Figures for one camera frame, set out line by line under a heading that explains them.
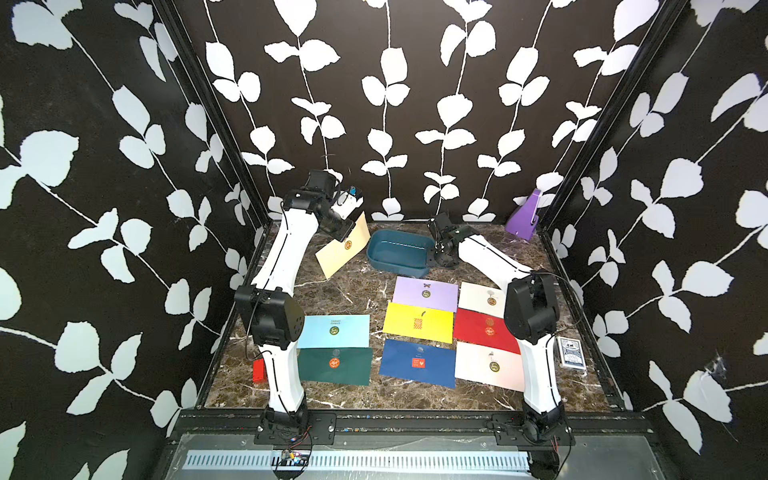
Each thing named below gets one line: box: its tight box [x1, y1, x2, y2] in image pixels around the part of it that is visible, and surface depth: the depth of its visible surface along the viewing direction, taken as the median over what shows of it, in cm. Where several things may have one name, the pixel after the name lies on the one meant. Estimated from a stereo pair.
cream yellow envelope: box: [315, 211, 371, 279], surface depth 90 cm
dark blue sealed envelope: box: [378, 339, 457, 389], surface depth 88 cm
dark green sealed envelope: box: [297, 347, 373, 386], surface depth 87 cm
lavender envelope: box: [392, 276, 459, 313], surface depth 103 cm
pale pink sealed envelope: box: [455, 341, 525, 392], surface depth 87 cm
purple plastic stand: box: [505, 189, 541, 241], surface depth 115 cm
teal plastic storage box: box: [366, 229, 435, 278], surface depth 116 cm
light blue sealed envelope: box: [297, 314, 371, 349], surface depth 93 cm
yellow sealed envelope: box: [382, 302, 455, 344], surface depth 95 cm
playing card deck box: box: [557, 336, 586, 370], surface depth 88 cm
